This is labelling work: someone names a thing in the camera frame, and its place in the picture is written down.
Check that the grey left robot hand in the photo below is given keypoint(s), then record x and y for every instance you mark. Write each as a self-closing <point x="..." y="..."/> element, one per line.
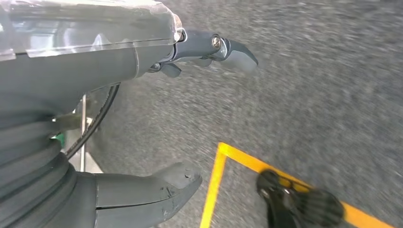
<point x="78" y="69"/>

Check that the yellow floor tape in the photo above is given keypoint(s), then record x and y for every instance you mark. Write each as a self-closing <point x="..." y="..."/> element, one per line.
<point x="217" y="176"/>

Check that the black robot foot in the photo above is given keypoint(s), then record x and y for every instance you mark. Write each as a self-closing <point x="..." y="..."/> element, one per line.
<point x="283" y="207"/>

